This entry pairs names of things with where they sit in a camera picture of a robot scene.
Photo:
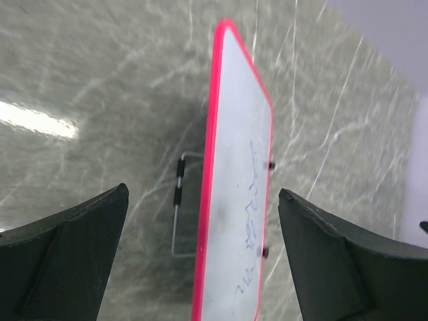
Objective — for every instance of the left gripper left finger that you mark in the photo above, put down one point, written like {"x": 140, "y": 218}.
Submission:
{"x": 57, "y": 268}

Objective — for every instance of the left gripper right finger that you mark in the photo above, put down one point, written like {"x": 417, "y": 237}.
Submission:
{"x": 342, "y": 271}

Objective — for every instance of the pink framed whiteboard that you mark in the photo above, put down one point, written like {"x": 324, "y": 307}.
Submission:
{"x": 234, "y": 189}

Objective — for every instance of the whiteboard wire stand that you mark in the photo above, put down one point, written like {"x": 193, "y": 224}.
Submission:
{"x": 180, "y": 200}

